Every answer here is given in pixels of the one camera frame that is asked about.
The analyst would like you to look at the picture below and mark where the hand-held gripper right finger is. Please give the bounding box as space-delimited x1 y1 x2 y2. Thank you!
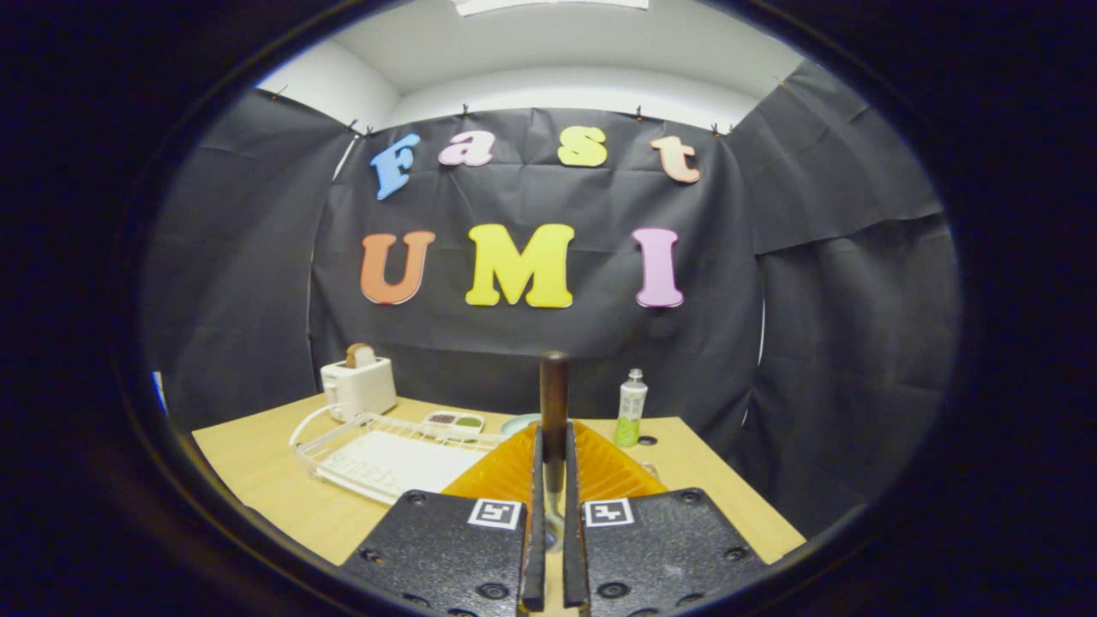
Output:
561 420 768 611

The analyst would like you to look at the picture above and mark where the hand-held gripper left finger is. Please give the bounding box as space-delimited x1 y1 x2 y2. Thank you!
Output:
339 422 548 614

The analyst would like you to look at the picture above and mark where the spoon with brown handle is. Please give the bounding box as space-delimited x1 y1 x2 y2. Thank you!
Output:
539 350 571 554

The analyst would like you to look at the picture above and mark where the white drain tray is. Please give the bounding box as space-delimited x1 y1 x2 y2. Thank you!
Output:
330 428 489 498

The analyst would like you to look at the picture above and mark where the white divided seed tray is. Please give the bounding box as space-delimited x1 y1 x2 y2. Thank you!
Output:
426 411 485 434

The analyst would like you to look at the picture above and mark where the green and white bottle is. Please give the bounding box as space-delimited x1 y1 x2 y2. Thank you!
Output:
613 369 649 448

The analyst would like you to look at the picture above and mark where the white toaster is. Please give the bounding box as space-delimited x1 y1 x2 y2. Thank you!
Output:
320 356 398 422

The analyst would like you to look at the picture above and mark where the black backdrop cloth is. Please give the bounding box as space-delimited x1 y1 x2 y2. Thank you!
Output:
141 60 961 536

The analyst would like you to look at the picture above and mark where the ceiling light panel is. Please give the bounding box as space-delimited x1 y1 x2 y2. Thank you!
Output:
454 0 650 16

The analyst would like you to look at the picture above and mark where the white wire dish rack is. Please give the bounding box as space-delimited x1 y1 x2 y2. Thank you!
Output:
289 403 507 506

